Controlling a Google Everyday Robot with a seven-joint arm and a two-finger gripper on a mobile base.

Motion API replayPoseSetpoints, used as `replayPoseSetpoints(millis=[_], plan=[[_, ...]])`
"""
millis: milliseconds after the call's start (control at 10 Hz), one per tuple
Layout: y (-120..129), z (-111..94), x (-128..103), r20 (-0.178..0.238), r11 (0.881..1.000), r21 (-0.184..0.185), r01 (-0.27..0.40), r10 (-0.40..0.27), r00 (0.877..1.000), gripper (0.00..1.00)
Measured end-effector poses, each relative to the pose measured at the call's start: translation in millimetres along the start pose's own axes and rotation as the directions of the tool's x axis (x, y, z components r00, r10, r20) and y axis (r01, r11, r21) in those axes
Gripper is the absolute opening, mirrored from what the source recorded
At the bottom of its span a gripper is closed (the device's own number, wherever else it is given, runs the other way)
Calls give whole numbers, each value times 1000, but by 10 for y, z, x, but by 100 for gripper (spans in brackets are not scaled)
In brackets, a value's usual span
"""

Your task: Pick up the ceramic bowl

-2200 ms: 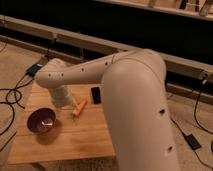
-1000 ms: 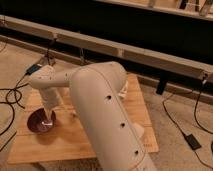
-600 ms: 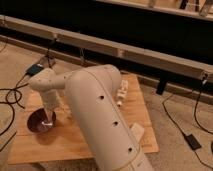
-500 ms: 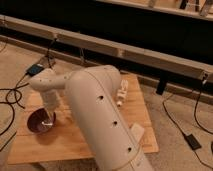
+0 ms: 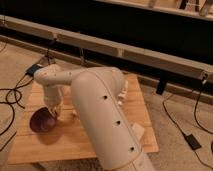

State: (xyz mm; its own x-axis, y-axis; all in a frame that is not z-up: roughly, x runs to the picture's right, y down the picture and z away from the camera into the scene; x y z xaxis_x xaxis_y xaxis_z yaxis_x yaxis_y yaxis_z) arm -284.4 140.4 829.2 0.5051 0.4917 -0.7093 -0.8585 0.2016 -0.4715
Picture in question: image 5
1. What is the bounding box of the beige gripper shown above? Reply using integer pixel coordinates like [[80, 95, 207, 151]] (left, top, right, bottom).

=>
[[43, 87, 63, 120]]

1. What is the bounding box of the dark purple ceramic bowl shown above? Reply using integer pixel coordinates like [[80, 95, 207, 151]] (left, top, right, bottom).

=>
[[29, 107, 56, 133]]

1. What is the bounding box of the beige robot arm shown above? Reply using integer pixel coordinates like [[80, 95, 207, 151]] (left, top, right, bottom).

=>
[[34, 64, 155, 171]]

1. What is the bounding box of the wooden low table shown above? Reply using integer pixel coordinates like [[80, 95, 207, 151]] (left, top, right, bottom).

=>
[[8, 74, 159, 164]]

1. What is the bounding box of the black power adapter left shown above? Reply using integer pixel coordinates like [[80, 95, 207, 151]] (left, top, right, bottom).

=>
[[26, 64, 41, 76]]

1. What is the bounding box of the black power adapter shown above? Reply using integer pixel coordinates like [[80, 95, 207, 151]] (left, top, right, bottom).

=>
[[26, 64, 41, 76], [184, 134, 201, 150]]

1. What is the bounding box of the white tube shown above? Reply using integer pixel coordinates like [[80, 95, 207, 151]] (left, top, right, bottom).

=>
[[117, 80, 128, 106]]

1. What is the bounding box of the black power adapter right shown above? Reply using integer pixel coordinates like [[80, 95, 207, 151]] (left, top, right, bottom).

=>
[[184, 134, 201, 150]]

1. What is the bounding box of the black cable on floor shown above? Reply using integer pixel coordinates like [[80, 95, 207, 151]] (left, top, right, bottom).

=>
[[0, 39, 58, 153]]

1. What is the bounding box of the black cable right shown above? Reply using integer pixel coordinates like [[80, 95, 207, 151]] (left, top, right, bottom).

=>
[[161, 73, 213, 169]]

